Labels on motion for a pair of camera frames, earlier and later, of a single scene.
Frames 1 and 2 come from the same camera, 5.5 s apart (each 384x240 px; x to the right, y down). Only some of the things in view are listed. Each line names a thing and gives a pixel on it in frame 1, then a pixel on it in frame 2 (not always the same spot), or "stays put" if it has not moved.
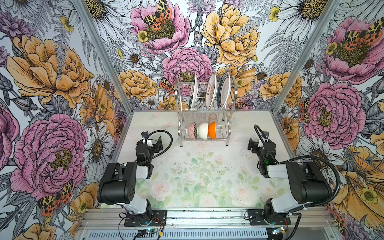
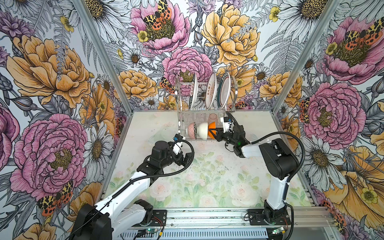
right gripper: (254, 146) to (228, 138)
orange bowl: (211, 130) stays put
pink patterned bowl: (192, 131) stays put
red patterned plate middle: (211, 90) stays put
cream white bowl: (202, 131) stays put
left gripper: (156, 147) to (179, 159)
